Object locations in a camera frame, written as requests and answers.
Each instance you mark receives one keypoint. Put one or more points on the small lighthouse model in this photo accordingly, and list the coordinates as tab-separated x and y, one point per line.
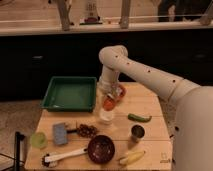
91	15

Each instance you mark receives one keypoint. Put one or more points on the green chili pepper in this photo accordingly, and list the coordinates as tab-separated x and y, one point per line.
137	118

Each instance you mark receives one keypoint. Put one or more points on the red apple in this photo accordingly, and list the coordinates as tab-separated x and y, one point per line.
108	104

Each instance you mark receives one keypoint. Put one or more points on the black stand left of table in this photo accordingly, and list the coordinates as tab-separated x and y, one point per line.
16	158

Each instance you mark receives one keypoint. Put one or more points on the green plastic tray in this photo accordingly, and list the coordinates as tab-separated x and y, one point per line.
70	94

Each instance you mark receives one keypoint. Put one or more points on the light green plastic cup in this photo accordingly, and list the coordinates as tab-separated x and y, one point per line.
38	140

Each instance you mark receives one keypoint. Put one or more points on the wooden chair leg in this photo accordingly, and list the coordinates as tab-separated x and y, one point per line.
63	13
125	12

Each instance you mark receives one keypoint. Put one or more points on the metal cup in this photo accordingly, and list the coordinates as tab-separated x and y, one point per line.
137	133

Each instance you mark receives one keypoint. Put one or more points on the yellow corn cob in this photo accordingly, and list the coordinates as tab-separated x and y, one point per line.
130	158

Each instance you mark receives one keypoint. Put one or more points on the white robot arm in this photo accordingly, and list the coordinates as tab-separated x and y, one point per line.
193	134

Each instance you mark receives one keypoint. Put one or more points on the white paper cup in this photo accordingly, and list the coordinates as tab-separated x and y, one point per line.
106	117

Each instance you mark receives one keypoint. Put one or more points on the dark red frying pan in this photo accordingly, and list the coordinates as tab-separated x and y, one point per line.
100	150

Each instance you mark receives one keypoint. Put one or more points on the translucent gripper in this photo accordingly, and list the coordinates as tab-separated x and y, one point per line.
115	91

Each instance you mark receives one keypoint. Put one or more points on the wooden chair leg centre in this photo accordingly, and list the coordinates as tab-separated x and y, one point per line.
125	12

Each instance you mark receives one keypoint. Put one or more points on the wooden chair leg left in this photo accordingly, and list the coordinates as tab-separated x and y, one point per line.
63	13

